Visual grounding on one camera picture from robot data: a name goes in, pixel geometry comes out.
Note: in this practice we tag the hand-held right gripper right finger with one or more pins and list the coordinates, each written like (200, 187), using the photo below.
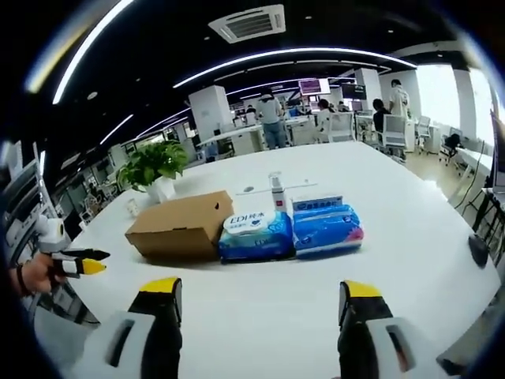
(359, 316)

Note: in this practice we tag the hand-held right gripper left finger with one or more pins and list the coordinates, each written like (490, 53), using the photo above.
(158, 316)

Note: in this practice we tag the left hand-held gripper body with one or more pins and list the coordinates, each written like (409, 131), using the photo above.
(53, 233)

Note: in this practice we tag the blue tissue pack soft item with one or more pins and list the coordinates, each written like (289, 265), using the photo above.
(327, 229)

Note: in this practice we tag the brown cardboard shoe box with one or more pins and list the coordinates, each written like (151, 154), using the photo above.
(177, 225)

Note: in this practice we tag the blue wet wipes soft item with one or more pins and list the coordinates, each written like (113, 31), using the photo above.
(256, 237)

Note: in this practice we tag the clear pump bottle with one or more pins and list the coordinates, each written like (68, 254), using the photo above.
(277, 195)

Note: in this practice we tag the person's left hand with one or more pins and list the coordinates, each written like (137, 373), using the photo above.
(37, 274)

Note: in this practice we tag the grey mesh office chair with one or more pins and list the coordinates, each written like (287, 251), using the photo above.
(67, 316)

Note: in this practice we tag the storage shelf with bins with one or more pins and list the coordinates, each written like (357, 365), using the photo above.
(21, 189)

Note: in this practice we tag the black wristband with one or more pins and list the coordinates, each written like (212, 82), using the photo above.
(21, 280)

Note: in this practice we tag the small white crumpled object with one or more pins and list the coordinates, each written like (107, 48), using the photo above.
(132, 207)

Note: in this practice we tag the green plant in white pot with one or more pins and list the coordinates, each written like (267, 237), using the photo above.
(154, 166)

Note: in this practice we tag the black rounded object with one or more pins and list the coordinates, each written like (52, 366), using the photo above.
(478, 250)

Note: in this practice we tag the white table socket panel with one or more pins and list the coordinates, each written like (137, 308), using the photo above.
(252, 188)

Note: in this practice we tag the white office chair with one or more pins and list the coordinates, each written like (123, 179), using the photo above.
(341, 126)
(394, 134)

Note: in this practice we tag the ceiling light strip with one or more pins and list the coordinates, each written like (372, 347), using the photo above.
(315, 50)
(84, 43)

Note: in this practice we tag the dark monitor screen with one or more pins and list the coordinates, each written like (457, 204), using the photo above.
(353, 91)

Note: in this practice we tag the pink monitor screen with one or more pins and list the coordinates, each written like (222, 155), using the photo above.
(313, 87)

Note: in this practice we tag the ceiling air conditioner vent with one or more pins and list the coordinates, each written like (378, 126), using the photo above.
(248, 23)

